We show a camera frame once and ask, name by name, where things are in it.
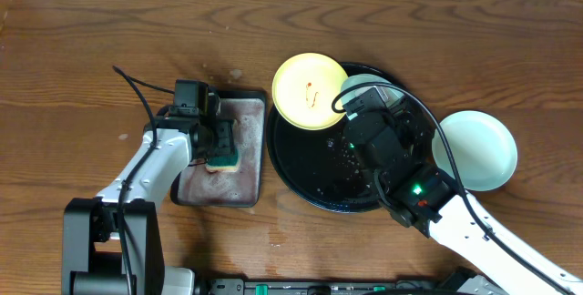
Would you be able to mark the black round tray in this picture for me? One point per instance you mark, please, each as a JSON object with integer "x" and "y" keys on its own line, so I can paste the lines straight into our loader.
{"x": 320, "y": 165}

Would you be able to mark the yellow plate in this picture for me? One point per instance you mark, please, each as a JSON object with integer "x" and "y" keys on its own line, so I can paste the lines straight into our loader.
{"x": 303, "y": 89}

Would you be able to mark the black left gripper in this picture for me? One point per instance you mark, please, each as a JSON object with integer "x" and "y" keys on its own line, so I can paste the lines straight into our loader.
{"x": 226, "y": 137}

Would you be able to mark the light blue plate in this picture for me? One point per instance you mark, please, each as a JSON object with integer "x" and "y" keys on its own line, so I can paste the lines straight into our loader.
{"x": 484, "y": 150}
{"x": 357, "y": 84}

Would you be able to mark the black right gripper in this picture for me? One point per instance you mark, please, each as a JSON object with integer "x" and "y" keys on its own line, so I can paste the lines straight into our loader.
{"x": 398, "y": 126}

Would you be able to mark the green yellow sponge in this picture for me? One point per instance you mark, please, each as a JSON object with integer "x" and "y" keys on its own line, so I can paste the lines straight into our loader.
{"x": 228, "y": 163}

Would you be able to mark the black rectangular soapy tray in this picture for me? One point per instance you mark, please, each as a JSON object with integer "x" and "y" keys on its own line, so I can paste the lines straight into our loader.
{"x": 196, "y": 186}

